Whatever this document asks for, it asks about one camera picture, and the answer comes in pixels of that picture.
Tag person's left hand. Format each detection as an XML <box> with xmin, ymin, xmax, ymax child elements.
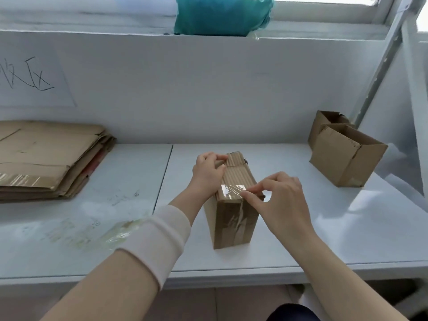
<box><xmin>185</xmin><ymin>151</ymin><xmax>230</xmax><ymax>206</ymax></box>

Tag person's right hand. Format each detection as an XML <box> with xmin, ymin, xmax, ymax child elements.
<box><xmin>240</xmin><ymin>171</ymin><xmax>319</xmax><ymax>259</ymax></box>

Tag large cardboard box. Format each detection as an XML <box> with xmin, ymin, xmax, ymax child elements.
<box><xmin>203</xmin><ymin>151</ymin><xmax>266</xmax><ymax>250</ymax></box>

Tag torn-edge brown cardboard box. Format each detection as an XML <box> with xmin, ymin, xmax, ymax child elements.
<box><xmin>309</xmin><ymin>123</ymin><xmax>389</xmax><ymax>188</ymax></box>

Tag small brown cardboard box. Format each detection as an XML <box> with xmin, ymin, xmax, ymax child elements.
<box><xmin>307</xmin><ymin>110</ymin><xmax>352</xmax><ymax>151</ymax></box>

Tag clear tape wad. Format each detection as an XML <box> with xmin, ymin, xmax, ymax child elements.
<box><xmin>99</xmin><ymin>218</ymin><xmax>145</xmax><ymax>247</ymax></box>

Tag red printed cardboard box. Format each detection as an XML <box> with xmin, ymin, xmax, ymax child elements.
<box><xmin>82</xmin><ymin>147</ymin><xmax>109</xmax><ymax>179</ymax></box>

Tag green printed cardboard box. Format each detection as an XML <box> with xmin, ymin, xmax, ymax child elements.
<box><xmin>0</xmin><ymin>135</ymin><xmax>117</xmax><ymax>202</ymax></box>

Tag person's right forearm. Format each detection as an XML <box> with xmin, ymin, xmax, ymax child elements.
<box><xmin>294</xmin><ymin>236</ymin><xmax>410</xmax><ymax>321</ymax></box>

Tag person's left forearm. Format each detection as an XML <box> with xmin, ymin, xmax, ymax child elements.
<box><xmin>40</xmin><ymin>192</ymin><xmax>205</xmax><ymax>321</ymax></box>

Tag person's black trousers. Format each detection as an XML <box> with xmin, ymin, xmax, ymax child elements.
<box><xmin>267</xmin><ymin>303</ymin><xmax>321</xmax><ymax>321</ymax></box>

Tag white wrist sleeve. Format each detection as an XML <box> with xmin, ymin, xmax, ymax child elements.
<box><xmin>115</xmin><ymin>204</ymin><xmax>192</xmax><ymax>290</ymax></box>

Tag white metal shelf rack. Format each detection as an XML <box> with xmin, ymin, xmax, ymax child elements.
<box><xmin>0</xmin><ymin>0</ymin><xmax>428</xmax><ymax>321</ymax></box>

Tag teal plastic bag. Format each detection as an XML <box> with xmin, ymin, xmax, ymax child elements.
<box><xmin>173</xmin><ymin>0</ymin><xmax>276</xmax><ymax>37</ymax></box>

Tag white handwritten paper sign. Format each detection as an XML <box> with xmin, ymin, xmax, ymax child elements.
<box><xmin>0</xmin><ymin>40</ymin><xmax>77</xmax><ymax>108</ymax></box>

